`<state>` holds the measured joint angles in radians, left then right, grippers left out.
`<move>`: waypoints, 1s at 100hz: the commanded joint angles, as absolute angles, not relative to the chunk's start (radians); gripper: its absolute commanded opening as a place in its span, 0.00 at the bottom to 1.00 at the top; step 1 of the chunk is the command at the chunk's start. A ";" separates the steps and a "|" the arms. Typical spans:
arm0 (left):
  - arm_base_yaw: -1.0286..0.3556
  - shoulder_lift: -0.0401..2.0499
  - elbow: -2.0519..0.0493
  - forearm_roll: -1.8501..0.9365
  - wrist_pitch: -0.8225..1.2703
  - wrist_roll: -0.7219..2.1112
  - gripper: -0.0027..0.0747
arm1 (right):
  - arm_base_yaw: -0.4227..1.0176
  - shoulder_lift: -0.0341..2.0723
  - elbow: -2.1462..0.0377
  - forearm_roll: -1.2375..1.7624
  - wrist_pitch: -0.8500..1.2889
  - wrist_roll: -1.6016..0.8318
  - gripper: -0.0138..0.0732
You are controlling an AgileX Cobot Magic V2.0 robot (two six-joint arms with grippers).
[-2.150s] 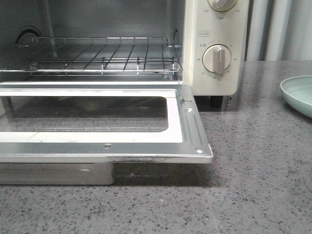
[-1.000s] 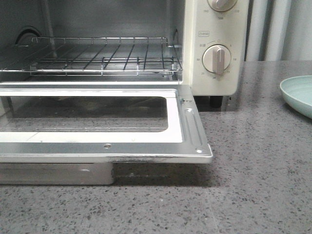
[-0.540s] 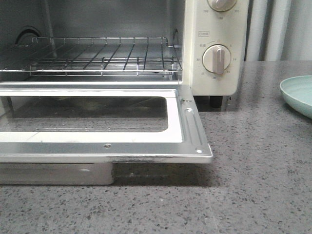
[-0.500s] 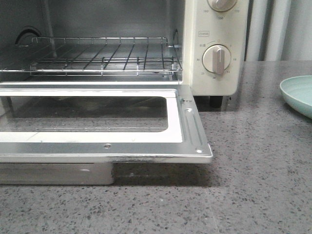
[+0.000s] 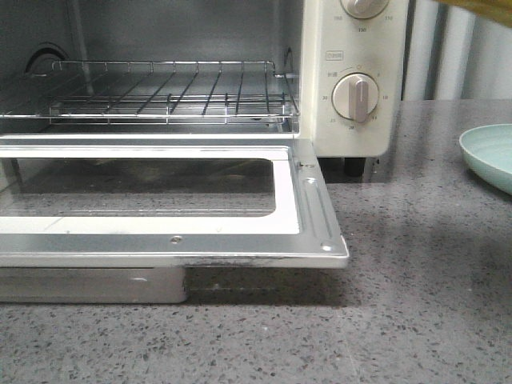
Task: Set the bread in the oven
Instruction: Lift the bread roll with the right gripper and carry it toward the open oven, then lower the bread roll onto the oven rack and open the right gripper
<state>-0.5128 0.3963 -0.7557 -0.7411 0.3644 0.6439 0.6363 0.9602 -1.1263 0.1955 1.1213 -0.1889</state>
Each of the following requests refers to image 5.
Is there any golden croissant bread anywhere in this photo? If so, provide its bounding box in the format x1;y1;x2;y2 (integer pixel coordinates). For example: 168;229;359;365
438;0;512;27

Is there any oven glass door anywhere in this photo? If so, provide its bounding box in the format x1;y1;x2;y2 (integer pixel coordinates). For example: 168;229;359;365
1;134;349;268

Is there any lower oven timer knob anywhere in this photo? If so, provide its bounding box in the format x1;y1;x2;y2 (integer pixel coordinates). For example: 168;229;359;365
332;73;378;123

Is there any white toaster oven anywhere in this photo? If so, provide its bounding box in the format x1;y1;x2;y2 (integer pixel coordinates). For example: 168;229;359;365
1;1;409;175

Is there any upper oven temperature knob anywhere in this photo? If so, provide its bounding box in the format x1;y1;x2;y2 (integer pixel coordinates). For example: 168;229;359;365
341;0;389;19

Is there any light green round plate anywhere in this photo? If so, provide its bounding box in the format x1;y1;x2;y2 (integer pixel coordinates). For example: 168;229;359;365
459;124;512;194

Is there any grey curtain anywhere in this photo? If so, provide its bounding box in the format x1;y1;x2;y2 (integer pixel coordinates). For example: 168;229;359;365
402;1;511;101

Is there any metal oven wire rack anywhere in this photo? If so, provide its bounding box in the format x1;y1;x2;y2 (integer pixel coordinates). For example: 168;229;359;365
1;61;299;125

